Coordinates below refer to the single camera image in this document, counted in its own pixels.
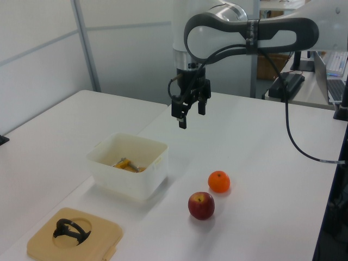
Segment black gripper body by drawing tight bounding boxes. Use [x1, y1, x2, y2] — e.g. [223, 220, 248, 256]
[173, 68, 212, 106]

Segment orange toy fruit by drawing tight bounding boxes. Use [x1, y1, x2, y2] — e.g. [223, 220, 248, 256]
[208, 170, 231, 194]

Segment red toy apple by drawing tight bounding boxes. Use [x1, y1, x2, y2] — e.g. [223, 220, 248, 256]
[188, 191, 215, 221]

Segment white plastic container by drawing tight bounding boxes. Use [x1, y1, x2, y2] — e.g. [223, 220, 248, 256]
[85, 132, 169, 202]

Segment beige container lid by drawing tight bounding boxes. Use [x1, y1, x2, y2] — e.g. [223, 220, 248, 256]
[26, 207, 123, 261]

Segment yellow clamp with metal screw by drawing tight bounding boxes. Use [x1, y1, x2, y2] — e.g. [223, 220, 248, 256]
[112, 157, 146, 173]

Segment black box device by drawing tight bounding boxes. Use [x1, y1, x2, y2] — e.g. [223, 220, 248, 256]
[268, 72, 306, 103]

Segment black monitor stand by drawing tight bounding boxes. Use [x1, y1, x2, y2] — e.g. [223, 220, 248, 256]
[290, 51, 316, 73]

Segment silver laptop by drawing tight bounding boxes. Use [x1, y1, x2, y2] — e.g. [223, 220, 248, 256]
[312, 51, 347, 104]

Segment black pole with base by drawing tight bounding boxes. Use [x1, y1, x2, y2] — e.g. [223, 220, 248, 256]
[333, 71, 348, 121]

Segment dark side panel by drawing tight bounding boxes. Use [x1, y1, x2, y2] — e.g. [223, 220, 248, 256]
[312, 159, 348, 261]

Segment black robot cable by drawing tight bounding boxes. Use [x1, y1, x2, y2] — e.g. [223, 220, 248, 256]
[167, 43, 348, 165]

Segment grey partition post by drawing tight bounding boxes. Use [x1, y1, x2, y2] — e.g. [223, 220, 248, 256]
[70, 0, 102, 93]

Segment black plastic frame piece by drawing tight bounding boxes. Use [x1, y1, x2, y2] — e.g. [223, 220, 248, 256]
[52, 218, 92, 246]

